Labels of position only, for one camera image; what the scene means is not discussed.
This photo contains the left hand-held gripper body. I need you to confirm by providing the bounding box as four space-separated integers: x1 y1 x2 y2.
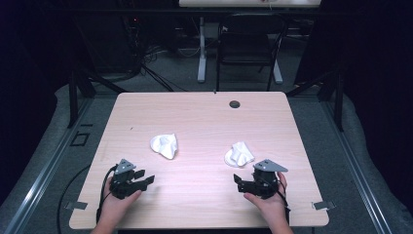
109 158 146 201

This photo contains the white desk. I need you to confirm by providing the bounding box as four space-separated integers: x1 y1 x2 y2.
177 0 322 9

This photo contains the aluminium floor rail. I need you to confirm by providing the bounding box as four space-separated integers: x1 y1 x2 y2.
320 99 394 234
2 97 95 234

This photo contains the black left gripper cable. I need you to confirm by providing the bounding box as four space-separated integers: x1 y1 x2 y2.
95 164 119 224

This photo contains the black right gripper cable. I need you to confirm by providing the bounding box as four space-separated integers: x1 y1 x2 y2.
275 180 291 226

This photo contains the white sock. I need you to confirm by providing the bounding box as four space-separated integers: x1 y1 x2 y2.
223 140 256 169
149 133 179 161

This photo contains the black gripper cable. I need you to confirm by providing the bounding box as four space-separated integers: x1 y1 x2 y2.
275 180 291 226
95 164 119 224

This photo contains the grey metal table bracket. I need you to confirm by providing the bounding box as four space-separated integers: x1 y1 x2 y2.
312 200 336 211
64 201 89 211

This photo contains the person's left hand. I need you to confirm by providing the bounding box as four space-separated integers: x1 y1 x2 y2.
97 176 143 226

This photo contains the white desk leg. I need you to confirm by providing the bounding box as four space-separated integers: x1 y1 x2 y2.
273 59 284 85
197 16 208 84

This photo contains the black floor cable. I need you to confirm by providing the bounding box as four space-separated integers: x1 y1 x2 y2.
56 164 93 234

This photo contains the black metal stand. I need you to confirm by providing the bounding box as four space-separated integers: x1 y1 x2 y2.
284 69 346 133
66 69 129 129

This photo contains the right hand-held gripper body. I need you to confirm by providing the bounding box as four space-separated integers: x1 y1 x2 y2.
245 158 289 201

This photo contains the black folding chair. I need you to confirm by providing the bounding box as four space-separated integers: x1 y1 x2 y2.
214 12 290 93

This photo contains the person's right hand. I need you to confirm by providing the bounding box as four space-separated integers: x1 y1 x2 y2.
243 172 289 226

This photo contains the black cable bundle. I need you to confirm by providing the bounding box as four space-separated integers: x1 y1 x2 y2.
122 15 189 93

